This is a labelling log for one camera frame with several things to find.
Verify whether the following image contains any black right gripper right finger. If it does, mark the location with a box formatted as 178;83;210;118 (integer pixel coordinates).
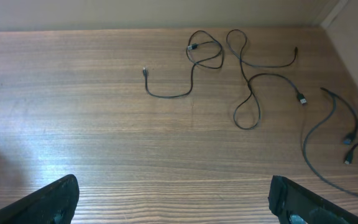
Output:
268;175;358;224

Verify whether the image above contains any thin black usb cable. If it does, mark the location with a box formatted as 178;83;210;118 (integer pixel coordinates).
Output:
142;30;225;100

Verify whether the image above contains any thick black cable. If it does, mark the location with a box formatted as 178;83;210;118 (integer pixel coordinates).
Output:
301;86;358;200

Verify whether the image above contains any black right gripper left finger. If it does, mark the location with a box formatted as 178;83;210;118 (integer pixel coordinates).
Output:
0;174;80;224

